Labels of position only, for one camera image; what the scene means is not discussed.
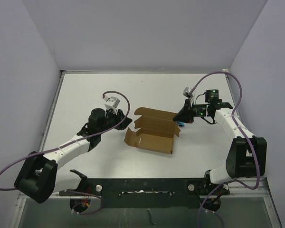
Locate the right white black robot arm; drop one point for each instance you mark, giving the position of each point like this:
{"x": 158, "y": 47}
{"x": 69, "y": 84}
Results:
{"x": 247, "y": 154}

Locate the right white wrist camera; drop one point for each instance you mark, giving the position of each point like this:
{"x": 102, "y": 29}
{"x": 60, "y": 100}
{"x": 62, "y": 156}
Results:
{"x": 187, "y": 92}

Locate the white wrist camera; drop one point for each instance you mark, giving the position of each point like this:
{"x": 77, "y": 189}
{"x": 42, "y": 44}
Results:
{"x": 187, "y": 92}
{"x": 111, "y": 103}

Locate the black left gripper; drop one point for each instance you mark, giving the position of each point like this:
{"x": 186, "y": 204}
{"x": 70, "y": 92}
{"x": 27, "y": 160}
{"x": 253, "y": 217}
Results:
{"x": 119, "y": 117}

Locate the small blue toy car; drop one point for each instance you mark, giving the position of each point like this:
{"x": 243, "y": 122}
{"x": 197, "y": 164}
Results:
{"x": 181, "y": 124}

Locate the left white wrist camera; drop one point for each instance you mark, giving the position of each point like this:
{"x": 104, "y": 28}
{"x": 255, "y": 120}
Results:
{"x": 111, "y": 103}

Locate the brown cardboard paper box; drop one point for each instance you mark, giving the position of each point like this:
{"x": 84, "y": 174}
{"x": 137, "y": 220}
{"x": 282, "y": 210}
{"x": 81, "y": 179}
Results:
{"x": 155, "y": 130}

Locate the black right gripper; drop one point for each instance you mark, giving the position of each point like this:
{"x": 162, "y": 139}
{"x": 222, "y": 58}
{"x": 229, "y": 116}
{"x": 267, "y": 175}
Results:
{"x": 183, "y": 115}

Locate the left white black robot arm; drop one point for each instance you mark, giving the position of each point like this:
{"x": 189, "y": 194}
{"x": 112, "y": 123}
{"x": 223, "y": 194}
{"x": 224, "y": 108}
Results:
{"x": 38, "y": 176}

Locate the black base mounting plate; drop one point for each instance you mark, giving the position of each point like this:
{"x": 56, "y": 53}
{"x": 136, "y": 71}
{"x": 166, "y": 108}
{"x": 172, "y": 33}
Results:
{"x": 149, "y": 193}

